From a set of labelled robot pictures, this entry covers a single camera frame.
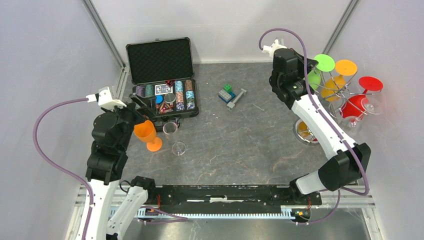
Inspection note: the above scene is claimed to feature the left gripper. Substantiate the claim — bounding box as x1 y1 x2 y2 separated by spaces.
103 91 157 150

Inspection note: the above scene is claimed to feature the green wine glass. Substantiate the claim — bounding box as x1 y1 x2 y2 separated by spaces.
307 54 336 91

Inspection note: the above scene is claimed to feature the orange wine glass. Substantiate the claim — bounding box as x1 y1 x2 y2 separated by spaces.
133 120 163 152

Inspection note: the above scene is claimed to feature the clear wine glass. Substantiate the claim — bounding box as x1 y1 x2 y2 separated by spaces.
340 95 383 134
162 121 186 156

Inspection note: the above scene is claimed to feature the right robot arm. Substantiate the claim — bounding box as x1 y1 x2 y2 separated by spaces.
269 48 371 204

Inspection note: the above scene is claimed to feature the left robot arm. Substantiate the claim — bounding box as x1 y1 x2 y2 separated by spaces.
75 90 157 240

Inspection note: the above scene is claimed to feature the yellow-orange wine glass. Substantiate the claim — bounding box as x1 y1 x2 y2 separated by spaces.
321 59 358 102

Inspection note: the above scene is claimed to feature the chrome wine glass rack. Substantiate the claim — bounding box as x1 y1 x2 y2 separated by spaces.
293 77 382 146

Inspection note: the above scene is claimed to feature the red wine glass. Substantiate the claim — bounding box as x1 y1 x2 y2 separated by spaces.
340 76 384 119

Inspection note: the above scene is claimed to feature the clear wine glass on rack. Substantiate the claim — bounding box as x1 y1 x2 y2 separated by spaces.
340 95 383 134

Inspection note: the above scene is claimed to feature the blue round chip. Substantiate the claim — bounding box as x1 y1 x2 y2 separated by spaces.
155 95 164 105

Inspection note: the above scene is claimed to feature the playing card deck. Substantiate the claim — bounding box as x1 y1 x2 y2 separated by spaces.
154 83 173 95

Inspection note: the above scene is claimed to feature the black poker chip case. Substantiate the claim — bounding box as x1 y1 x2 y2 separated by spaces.
125 37 199 122

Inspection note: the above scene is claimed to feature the blue grey toy brick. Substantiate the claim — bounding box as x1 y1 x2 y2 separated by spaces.
218 89 236 104

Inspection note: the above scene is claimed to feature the long grey toy brick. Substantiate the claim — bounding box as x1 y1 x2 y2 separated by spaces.
226 88 247 111

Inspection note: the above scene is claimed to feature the green toy brick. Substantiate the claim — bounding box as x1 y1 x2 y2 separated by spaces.
222 83 232 93

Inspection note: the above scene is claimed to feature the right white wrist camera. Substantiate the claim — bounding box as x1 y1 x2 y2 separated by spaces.
261 39 287 57

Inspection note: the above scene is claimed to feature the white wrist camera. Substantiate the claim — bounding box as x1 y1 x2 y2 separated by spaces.
86 86 127 111
261 39 287 57

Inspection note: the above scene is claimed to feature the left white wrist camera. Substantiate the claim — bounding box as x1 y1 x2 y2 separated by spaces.
86 86 127 111

